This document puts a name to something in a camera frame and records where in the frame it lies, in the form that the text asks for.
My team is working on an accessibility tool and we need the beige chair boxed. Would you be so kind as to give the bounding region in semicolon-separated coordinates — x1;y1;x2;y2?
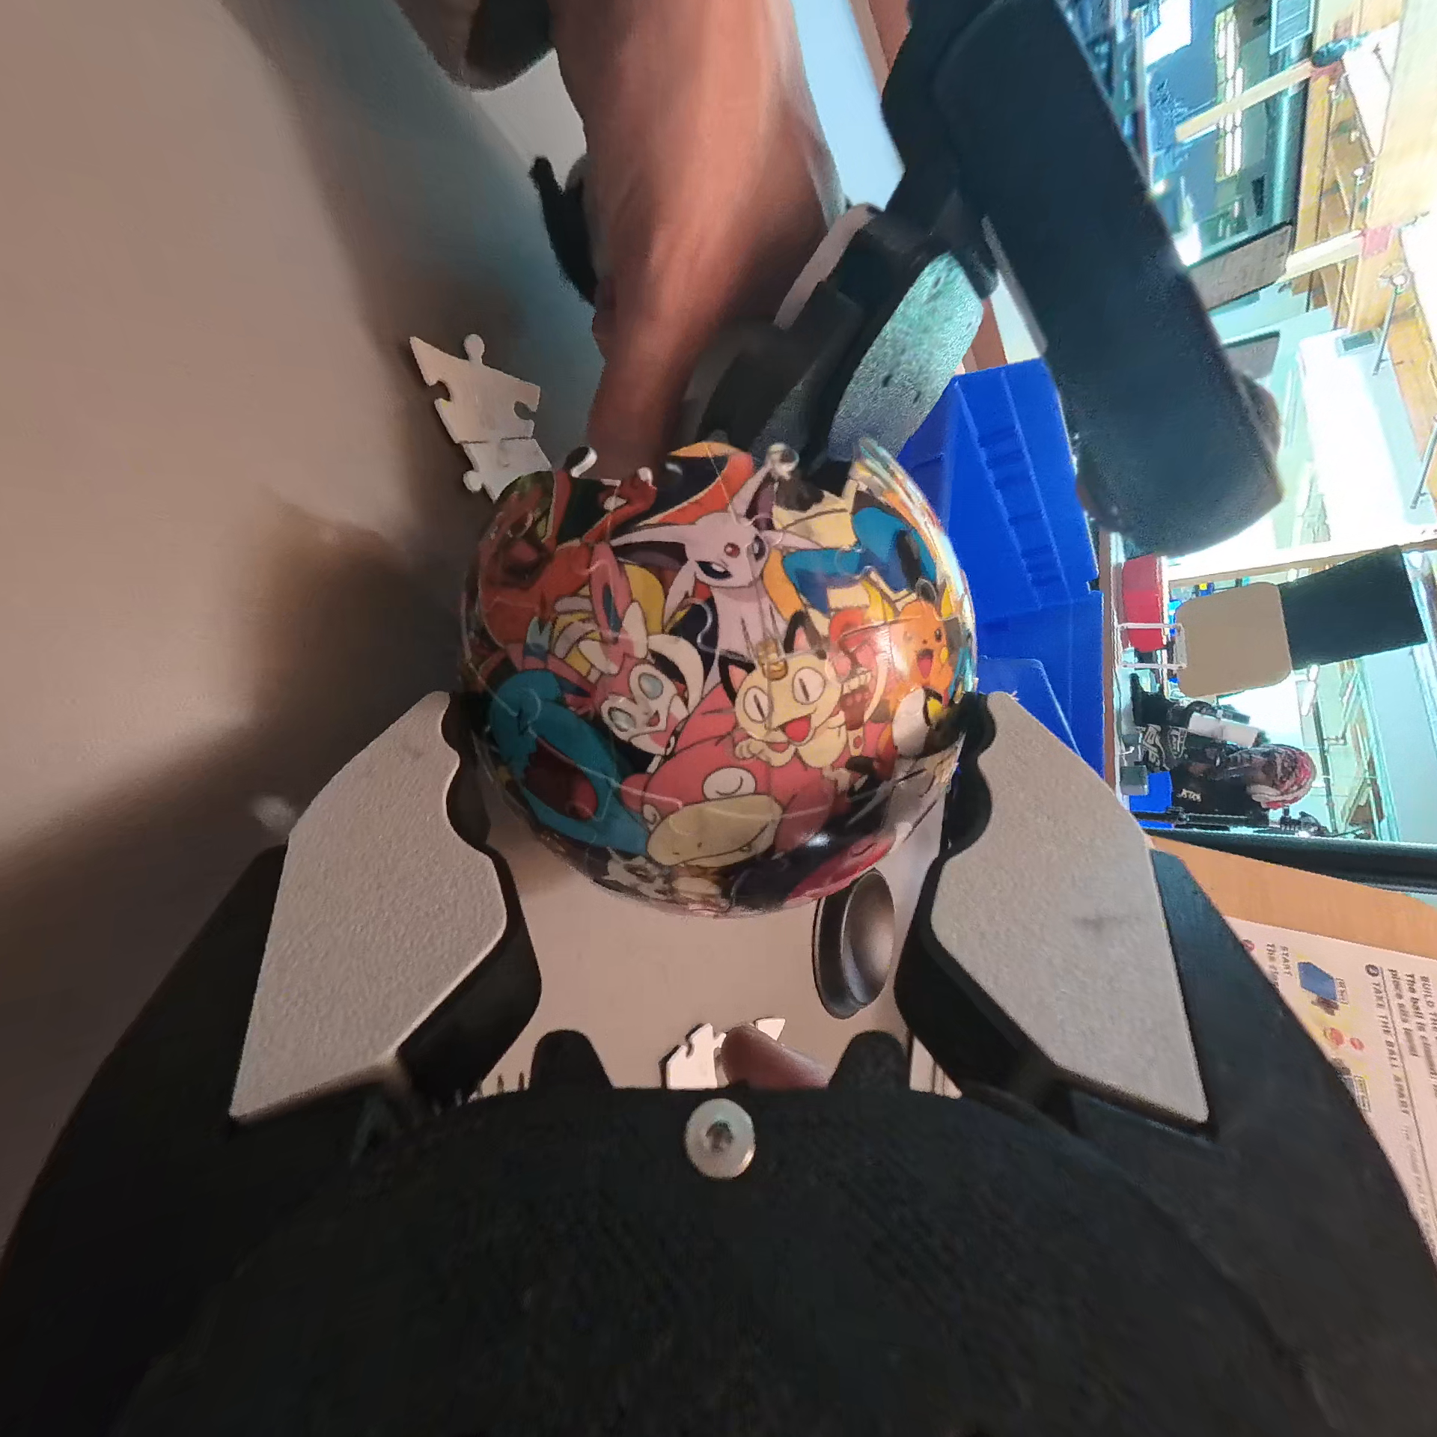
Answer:
1173;581;1288;699

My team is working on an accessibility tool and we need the printed instruction sheet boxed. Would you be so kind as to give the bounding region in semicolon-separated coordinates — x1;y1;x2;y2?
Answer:
1226;914;1437;1236

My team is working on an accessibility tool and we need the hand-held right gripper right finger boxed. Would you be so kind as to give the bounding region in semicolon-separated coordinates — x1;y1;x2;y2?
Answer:
896;689;1214;1128

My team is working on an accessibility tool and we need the person's left hand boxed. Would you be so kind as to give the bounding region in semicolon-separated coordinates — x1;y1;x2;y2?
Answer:
550;0;850;470

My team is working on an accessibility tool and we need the person's right hand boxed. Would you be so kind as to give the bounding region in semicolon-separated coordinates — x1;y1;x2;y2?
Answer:
723;1024;834;1089

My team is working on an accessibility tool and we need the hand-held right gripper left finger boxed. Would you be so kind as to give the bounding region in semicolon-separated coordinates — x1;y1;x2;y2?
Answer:
227;689;543;1123

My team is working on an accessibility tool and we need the black round ball stand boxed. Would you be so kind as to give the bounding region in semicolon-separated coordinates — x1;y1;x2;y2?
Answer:
810;867;899;1019

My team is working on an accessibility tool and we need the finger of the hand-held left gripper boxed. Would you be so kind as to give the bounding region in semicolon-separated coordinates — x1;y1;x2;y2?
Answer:
836;251;992;463
675;323;834;442

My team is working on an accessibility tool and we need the white jigsaw piece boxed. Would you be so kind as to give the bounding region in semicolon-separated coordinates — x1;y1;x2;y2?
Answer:
460;435;554;497
408;335;542;444

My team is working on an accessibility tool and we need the blue plastic bin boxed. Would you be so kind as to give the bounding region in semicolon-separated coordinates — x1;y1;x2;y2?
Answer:
898;358;1113;786

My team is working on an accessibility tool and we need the colourful cartoon puzzle ball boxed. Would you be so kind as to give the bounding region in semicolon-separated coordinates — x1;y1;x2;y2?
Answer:
458;441;980;918

